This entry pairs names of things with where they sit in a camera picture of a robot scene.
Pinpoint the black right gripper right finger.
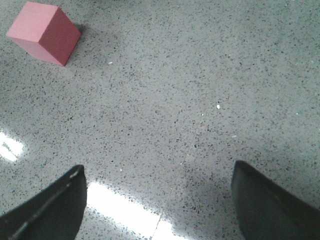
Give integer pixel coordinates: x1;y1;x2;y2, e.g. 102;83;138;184
231;160;320;240

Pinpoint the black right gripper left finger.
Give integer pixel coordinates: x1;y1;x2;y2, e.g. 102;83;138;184
0;165;87;240

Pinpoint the pink foam cube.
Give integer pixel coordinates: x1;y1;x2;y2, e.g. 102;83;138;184
6;1;81;66

